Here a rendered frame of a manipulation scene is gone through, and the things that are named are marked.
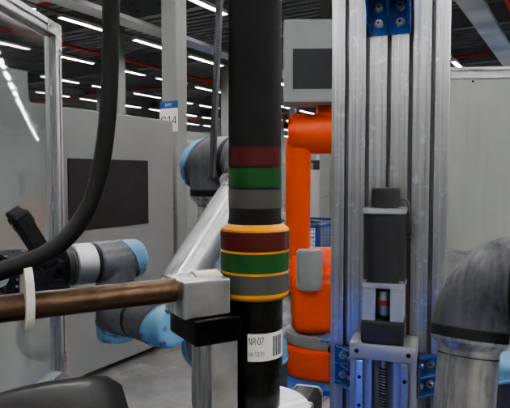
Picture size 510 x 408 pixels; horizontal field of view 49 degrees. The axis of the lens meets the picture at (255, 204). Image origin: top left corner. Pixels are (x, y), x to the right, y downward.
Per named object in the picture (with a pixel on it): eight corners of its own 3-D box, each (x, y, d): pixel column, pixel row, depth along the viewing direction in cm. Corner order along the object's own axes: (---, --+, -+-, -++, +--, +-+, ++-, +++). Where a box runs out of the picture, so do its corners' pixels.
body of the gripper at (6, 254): (6, 310, 90) (76, 298, 98) (8, 258, 88) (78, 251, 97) (-11, 297, 95) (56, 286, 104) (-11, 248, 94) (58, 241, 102)
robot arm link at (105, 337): (119, 352, 100) (118, 291, 99) (87, 339, 108) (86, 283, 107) (155, 342, 106) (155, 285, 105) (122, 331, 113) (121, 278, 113)
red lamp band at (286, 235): (241, 255, 32) (241, 234, 32) (209, 246, 36) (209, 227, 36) (303, 249, 34) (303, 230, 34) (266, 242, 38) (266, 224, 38)
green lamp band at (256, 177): (244, 188, 33) (244, 167, 33) (218, 187, 36) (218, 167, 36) (291, 187, 34) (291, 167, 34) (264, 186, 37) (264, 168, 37)
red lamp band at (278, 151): (244, 166, 33) (244, 145, 33) (218, 167, 36) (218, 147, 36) (291, 166, 34) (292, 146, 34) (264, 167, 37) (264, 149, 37)
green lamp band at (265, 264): (241, 277, 32) (241, 256, 32) (209, 266, 36) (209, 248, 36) (303, 270, 35) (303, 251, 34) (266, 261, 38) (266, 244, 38)
